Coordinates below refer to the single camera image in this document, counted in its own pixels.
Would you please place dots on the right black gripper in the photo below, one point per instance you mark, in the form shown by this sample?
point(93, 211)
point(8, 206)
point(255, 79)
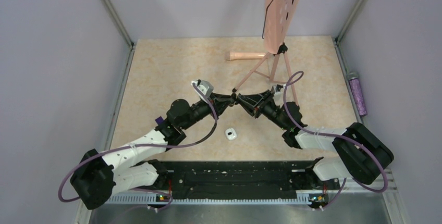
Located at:
point(252, 103)

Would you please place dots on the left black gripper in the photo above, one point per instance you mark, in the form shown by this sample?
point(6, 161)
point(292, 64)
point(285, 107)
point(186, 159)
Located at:
point(222, 101)

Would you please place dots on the black earbud charging case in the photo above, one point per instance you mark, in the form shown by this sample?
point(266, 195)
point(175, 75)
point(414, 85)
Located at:
point(234, 100)

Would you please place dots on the white earbud charging case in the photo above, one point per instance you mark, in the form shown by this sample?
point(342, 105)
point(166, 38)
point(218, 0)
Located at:
point(231, 134)

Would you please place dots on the pink music stand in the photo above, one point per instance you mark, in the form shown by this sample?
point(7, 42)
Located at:
point(278, 15)

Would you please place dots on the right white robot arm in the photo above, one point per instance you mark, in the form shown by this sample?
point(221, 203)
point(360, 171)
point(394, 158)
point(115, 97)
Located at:
point(361, 155)

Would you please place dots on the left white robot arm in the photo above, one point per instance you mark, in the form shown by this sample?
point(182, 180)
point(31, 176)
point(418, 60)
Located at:
point(100, 175)

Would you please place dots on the purple and wood blocks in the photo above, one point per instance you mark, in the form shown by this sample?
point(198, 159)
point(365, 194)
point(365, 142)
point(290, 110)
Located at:
point(159, 120)

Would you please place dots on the purple glitter bottle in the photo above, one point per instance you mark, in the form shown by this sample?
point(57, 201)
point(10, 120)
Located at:
point(356, 90)

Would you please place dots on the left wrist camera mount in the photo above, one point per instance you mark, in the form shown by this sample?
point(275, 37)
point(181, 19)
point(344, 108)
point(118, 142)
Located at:
point(203, 88)

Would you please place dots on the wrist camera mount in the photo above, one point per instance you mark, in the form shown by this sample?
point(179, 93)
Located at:
point(278, 90)
point(203, 88)

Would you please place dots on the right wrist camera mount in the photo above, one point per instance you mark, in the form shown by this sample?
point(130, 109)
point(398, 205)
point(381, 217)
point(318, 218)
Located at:
point(278, 90)

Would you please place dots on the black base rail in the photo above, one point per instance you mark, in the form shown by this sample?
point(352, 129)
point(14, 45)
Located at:
point(239, 180)

